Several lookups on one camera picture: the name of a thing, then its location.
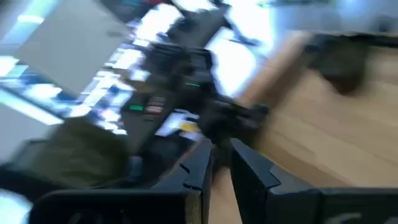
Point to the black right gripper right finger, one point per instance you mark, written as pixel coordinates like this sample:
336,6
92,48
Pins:
280,205

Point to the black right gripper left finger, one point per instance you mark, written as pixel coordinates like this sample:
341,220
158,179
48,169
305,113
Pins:
155,208

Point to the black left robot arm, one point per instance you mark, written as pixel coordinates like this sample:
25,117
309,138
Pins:
186,71

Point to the yellow tag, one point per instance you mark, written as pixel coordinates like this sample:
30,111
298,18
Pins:
189,127

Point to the white box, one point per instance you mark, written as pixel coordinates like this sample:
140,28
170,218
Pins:
169,124

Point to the person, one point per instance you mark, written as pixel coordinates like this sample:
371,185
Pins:
81,152

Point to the green plant in black pot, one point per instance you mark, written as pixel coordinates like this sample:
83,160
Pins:
339,68

